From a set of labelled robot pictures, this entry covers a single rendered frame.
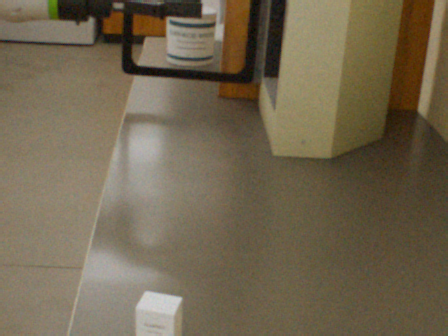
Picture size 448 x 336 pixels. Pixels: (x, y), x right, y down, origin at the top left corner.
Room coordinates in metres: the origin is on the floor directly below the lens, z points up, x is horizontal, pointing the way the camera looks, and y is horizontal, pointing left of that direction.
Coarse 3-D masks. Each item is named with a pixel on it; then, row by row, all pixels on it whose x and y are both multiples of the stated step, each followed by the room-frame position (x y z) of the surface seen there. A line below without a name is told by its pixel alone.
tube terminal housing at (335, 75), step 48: (288, 0) 1.29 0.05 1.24; (336, 0) 1.29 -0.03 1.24; (384, 0) 1.40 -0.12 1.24; (288, 48) 1.28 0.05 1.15; (336, 48) 1.30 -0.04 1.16; (384, 48) 1.42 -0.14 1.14; (288, 96) 1.28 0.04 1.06; (336, 96) 1.30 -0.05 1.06; (384, 96) 1.44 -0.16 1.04; (288, 144) 1.28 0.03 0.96; (336, 144) 1.31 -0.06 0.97
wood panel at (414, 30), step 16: (416, 0) 1.71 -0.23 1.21; (432, 0) 1.71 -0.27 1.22; (416, 16) 1.71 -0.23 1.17; (432, 16) 1.71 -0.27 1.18; (400, 32) 1.70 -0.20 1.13; (416, 32) 1.71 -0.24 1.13; (400, 48) 1.70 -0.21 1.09; (416, 48) 1.71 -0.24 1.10; (400, 64) 1.70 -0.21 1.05; (416, 64) 1.71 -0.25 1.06; (400, 80) 1.70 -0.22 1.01; (416, 80) 1.71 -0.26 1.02; (224, 96) 1.63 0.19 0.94; (240, 96) 1.64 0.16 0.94; (256, 96) 1.64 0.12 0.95; (400, 96) 1.71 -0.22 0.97; (416, 96) 1.71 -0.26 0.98
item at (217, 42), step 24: (216, 0) 1.57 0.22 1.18; (240, 0) 1.58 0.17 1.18; (144, 24) 1.57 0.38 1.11; (168, 24) 1.57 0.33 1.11; (192, 24) 1.57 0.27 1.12; (216, 24) 1.57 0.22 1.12; (240, 24) 1.58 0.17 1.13; (144, 48) 1.57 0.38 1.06; (168, 48) 1.57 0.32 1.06; (192, 48) 1.57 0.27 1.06; (216, 48) 1.57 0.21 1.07; (240, 48) 1.58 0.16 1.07
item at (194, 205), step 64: (128, 128) 1.35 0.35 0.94; (192, 128) 1.39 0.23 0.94; (256, 128) 1.43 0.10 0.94; (384, 128) 1.53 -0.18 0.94; (128, 192) 1.04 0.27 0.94; (192, 192) 1.07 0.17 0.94; (256, 192) 1.10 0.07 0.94; (320, 192) 1.13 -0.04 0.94; (384, 192) 1.17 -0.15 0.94; (128, 256) 0.84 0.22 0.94; (192, 256) 0.86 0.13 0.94; (256, 256) 0.88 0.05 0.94; (320, 256) 0.91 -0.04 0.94; (384, 256) 0.93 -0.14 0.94; (128, 320) 0.69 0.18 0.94; (192, 320) 0.71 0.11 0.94; (256, 320) 0.73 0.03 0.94; (320, 320) 0.74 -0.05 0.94; (384, 320) 0.76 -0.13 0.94
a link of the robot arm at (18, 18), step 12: (0, 0) 1.27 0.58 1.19; (12, 0) 1.27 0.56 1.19; (24, 0) 1.28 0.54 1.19; (36, 0) 1.29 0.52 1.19; (48, 0) 1.29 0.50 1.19; (0, 12) 1.28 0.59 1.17; (12, 12) 1.28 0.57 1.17; (24, 12) 1.29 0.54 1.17; (36, 12) 1.29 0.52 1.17; (48, 12) 1.30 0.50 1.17
